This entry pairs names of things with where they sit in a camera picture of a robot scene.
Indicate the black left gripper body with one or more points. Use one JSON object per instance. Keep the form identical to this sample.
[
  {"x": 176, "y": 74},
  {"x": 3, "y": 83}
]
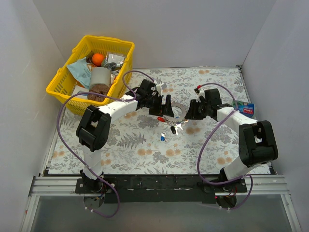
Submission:
[{"x": 161, "y": 108}]

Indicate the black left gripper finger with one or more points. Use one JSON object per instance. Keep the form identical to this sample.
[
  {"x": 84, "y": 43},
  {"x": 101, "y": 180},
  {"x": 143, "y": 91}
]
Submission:
[
  {"x": 168, "y": 108},
  {"x": 157, "y": 111}
]

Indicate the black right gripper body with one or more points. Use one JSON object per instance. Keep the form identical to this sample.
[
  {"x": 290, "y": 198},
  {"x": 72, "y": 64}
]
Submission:
[{"x": 194, "y": 110}]

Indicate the red key tag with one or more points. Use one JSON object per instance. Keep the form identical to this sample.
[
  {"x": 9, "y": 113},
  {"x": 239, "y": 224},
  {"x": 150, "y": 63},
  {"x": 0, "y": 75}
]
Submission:
[{"x": 161, "y": 119}]

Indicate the silver key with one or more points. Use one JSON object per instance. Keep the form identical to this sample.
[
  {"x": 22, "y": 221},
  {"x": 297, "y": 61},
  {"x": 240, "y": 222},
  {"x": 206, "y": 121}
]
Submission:
[{"x": 178, "y": 126}]

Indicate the black key tag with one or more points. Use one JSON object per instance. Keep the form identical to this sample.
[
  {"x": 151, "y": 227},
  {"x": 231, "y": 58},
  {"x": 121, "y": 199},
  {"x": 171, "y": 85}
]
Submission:
[{"x": 173, "y": 130}]

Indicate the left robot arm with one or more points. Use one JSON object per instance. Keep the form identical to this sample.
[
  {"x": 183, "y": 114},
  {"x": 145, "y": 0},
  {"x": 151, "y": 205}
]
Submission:
[{"x": 94, "y": 127}]

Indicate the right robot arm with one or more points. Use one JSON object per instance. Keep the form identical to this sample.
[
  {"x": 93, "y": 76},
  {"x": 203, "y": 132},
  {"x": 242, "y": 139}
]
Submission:
[{"x": 257, "y": 144}]

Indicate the floral table mat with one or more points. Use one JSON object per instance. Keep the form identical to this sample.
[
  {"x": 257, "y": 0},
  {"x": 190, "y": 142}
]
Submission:
[{"x": 134, "y": 145}]

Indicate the blue tag with key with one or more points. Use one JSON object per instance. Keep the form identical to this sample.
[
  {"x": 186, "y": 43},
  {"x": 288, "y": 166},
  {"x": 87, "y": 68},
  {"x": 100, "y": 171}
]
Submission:
[{"x": 163, "y": 137}]

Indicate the blue red small box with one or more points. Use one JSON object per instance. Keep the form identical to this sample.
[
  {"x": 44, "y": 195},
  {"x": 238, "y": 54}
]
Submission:
[{"x": 246, "y": 108}]

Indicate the brown round object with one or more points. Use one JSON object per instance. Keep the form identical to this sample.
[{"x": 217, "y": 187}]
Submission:
[{"x": 102, "y": 89}]

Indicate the silver foil packet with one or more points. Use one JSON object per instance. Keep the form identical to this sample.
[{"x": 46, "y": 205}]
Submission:
[{"x": 113, "y": 61}]

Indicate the grey tape roll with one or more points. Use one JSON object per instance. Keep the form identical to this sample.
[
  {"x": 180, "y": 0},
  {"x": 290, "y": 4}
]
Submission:
[{"x": 100, "y": 75}]

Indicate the orange ball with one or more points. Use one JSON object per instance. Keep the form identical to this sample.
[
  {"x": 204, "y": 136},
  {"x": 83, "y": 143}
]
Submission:
[{"x": 98, "y": 59}]

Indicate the white box in basket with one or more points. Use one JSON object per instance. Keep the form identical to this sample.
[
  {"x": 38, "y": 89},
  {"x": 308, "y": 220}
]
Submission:
[{"x": 79, "y": 89}]

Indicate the light blue pouch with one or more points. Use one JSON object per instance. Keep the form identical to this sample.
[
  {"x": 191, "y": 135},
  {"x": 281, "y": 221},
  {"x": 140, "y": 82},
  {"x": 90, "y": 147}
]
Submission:
[{"x": 81, "y": 71}]

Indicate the yellow plastic basket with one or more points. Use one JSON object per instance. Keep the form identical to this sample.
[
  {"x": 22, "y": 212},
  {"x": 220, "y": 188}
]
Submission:
[{"x": 63, "y": 83}]

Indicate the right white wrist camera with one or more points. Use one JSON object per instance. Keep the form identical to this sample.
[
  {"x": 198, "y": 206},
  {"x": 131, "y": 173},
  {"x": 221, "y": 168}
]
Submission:
[{"x": 200, "y": 94}]

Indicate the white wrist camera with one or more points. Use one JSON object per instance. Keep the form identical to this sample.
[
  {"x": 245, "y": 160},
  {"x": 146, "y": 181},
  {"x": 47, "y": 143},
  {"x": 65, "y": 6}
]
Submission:
[
  {"x": 200, "y": 94},
  {"x": 160, "y": 88}
]

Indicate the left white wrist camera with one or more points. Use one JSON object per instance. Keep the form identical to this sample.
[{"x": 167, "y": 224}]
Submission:
[{"x": 160, "y": 88}]

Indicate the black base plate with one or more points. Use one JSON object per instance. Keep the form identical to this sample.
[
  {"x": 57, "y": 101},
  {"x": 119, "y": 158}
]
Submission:
[{"x": 150, "y": 188}]

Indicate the aluminium frame rail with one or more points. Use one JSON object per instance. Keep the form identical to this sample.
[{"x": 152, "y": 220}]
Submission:
[{"x": 56, "y": 185}]

